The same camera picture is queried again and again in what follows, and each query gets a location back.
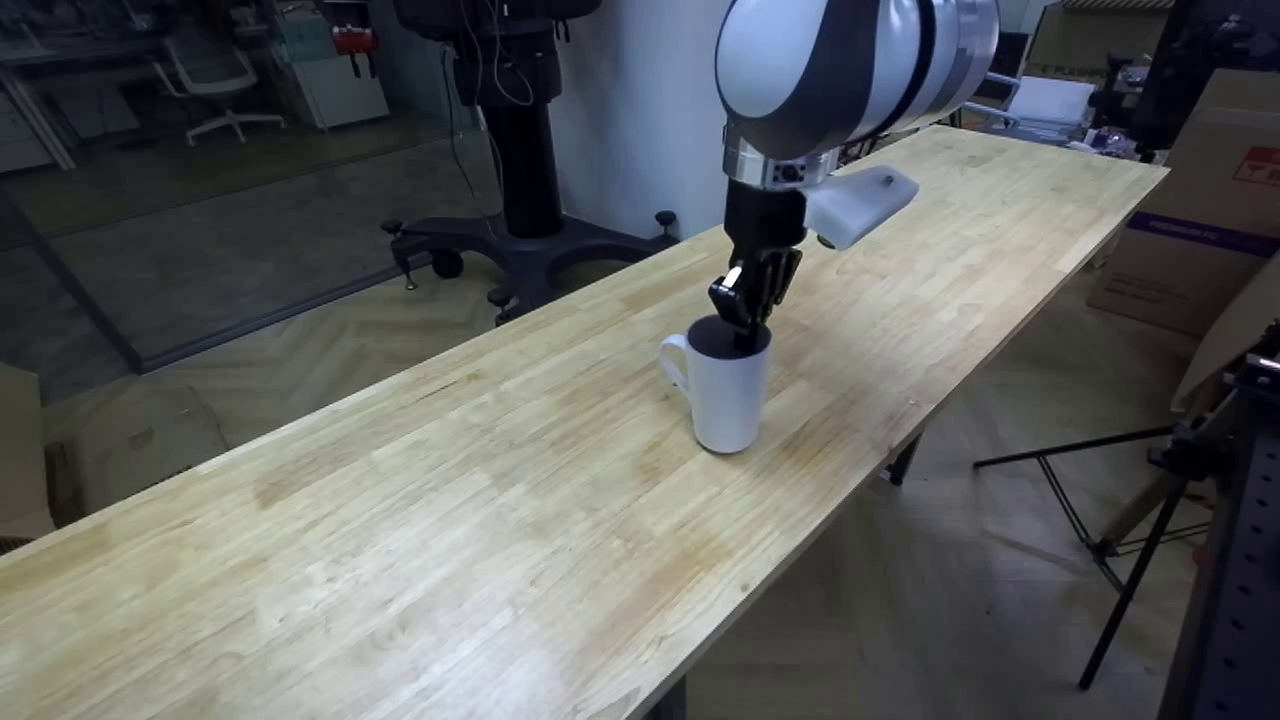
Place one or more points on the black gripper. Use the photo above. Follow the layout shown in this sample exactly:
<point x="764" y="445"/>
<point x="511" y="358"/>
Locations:
<point x="764" y="226"/>

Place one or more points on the white mug with dark inside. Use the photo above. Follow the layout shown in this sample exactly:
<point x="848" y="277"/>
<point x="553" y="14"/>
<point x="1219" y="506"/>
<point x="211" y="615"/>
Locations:
<point x="725" y="393"/>

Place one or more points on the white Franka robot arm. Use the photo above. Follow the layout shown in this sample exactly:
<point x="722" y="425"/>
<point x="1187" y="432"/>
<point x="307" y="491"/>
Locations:
<point x="843" y="67"/>

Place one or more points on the black table leg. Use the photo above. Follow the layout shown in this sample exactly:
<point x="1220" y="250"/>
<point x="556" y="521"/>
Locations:
<point x="900" y="461"/>

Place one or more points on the white papers pile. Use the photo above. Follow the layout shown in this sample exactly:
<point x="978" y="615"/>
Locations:
<point x="1043" y="107"/>

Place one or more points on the black tripod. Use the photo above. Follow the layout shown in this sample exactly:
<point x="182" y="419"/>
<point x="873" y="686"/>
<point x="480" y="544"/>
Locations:
<point x="1135" y="532"/>

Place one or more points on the cardboard box with purple stripe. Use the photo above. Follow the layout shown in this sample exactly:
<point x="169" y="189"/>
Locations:
<point x="1195" y="200"/>

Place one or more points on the white cabinet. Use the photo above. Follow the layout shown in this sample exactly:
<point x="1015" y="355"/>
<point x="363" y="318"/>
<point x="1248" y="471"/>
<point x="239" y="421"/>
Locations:
<point x="332" y="74"/>

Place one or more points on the white office chair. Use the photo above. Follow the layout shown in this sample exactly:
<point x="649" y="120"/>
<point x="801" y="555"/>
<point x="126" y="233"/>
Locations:
<point x="213" y="82"/>

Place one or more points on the open brown cardboard box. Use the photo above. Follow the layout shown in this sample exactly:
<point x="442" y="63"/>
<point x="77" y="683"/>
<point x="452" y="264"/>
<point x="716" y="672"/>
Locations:
<point x="107" y="445"/>

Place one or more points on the black perforated metal frame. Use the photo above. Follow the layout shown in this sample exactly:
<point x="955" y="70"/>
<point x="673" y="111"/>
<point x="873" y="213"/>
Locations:
<point x="1234" y="575"/>

